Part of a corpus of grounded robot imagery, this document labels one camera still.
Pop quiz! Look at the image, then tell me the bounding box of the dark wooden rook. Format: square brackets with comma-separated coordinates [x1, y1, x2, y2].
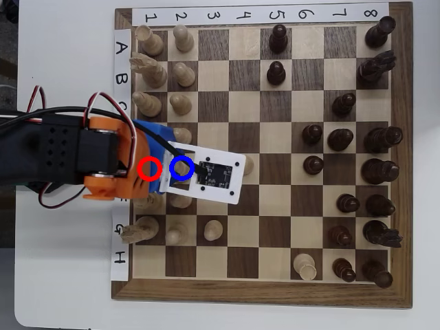
[361, 260, 394, 289]
[364, 15, 397, 49]

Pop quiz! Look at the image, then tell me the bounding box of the light wooden rook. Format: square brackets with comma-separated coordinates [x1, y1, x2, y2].
[134, 24, 164, 58]
[293, 253, 316, 281]

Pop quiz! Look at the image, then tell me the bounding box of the light wooden knight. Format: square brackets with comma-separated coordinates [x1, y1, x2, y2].
[129, 52, 168, 89]
[119, 215, 160, 245]

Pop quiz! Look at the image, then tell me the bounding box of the dark wooden knight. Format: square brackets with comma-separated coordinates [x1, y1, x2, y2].
[357, 49, 396, 87]
[362, 219, 404, 248]

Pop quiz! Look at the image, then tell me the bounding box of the wooden chessboard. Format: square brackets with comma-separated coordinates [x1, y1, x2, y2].
[111, 1, 413, 309]

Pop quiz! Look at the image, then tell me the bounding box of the white paper strip with letters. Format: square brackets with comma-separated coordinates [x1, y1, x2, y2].
[110, 28, 133, 282]

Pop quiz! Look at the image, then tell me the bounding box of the dark wooden pawn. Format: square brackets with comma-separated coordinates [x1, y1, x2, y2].
[302, 124, 324, 146]
[302, 155, 325, 176]
[335, 193, 361, 214]
[327, 128, 354, 152]
[267, 60, 287, 86]
[328, 225, 354, 247]
[332, 258, 357, 283]
[268, 23, 289, 54]

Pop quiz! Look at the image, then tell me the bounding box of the dark wooden king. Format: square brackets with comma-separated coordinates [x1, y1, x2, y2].
[361, 157, 401, 186]

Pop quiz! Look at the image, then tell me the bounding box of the dark wooden bishop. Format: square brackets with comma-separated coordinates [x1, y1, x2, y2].
[365, 194, 396, 217]

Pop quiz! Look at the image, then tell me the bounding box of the red white black servo cable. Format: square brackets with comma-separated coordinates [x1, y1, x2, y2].
[36, 184, 87, 209]
[83, 90, 147, 171]
[29, 85, 48, 120]

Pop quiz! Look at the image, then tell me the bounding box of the dark background object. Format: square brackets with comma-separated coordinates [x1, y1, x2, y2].
[0, 0, 19, 24]

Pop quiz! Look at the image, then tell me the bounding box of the light wooden bishop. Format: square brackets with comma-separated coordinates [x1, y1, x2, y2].
[132, 192, 163, 213]
[131, 91, 163, 118]

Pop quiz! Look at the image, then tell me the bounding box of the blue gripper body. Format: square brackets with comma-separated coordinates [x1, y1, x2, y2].
[132, 118, 168, 195]

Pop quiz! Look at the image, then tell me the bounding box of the black pawn C7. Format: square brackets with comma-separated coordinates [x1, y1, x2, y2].
[331, 92, 357, 118]

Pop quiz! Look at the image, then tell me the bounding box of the dark wooden queen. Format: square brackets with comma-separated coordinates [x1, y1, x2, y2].
[364, 126, 404, 154]

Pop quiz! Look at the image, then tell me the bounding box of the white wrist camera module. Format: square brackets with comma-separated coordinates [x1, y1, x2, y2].
[158, 140, 248, 206]

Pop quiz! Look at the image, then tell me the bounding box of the white paper strip with numbers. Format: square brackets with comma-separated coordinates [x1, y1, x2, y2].
[131, 2, 391, 27]

